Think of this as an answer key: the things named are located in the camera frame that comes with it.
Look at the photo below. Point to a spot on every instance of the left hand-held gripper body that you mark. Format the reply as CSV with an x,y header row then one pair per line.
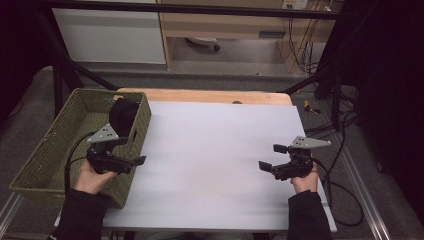
x,y
103,160

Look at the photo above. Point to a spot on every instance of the wooden desk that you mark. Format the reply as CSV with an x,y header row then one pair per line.
x,y
216,25

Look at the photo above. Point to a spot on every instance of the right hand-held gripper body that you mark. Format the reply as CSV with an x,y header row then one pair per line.
x,y
295,166

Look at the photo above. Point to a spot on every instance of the green woven basket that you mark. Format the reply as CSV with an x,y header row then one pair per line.
x,y
53,156

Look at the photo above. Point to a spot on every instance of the white table mat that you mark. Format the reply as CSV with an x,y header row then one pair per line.
x,y
206,160

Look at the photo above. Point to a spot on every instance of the chair base with caster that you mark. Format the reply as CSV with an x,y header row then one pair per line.
x,y
203,41

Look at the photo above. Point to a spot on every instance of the white cabinet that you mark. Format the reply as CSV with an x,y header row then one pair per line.
x,y
110,36

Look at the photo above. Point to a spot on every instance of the aluminium rail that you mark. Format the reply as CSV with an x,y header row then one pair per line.
x,y
363,186
10,210

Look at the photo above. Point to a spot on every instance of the person's right hand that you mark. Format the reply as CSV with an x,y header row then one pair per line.
x,y
306,184

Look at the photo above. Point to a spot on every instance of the black metal frame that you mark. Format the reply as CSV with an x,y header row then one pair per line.
x,y
200,9

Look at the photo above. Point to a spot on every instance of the white power strip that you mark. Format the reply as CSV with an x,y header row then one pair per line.
x,y
295,4

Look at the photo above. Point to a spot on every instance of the person's left hand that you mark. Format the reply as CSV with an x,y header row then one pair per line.
x,y
88,180

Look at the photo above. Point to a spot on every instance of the black cloth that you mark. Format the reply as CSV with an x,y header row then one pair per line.
x,y
122,115

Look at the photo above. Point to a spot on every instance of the black curtain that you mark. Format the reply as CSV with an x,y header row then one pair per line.
x,y
20,50
386,83

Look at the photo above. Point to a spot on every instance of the yellow and black tool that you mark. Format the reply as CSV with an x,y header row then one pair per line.
x,y
311,108

